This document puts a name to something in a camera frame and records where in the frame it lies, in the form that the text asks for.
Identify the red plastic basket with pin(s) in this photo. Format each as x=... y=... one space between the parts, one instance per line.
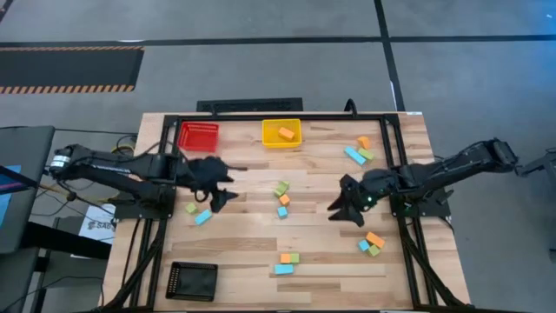
x=198 y=137

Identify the yellow plastic basket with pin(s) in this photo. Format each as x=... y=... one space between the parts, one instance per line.
x=271 y=139

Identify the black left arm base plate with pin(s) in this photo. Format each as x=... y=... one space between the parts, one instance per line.
x=130 y=212

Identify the dark grey side desk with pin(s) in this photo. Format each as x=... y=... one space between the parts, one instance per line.
x=30 y=148

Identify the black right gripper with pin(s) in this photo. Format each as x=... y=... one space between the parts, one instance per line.
x=378 y=184

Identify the white paper sign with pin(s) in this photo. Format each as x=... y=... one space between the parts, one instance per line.
x=97 y=228

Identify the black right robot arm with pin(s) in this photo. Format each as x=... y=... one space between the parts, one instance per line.
x=456 y=167

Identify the black plastic basket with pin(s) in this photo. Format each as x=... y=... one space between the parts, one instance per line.
x=191 y=282

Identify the blue-lit screen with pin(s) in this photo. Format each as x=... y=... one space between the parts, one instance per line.
x=4 y=204

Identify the black hazard-striped floor mat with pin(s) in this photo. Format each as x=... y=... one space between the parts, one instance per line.
x=65 y=69

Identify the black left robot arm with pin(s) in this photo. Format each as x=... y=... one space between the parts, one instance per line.
x=130 y=167

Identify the black aluminium table frame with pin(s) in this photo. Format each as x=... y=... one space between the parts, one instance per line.
x=304 y=117

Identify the small blue foam block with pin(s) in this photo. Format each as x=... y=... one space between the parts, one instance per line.
x=282 y=212
x=363 y=245

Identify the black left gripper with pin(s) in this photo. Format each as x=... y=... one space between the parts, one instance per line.
x=208 y=171

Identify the long orange foam block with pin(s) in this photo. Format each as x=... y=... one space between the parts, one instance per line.
x=375 y=239

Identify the long blue foam block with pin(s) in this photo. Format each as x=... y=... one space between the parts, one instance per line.
x=203 y=217
x=355 y=156
x=284 y=269

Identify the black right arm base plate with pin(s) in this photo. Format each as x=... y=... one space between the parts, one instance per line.
x=430 y=208

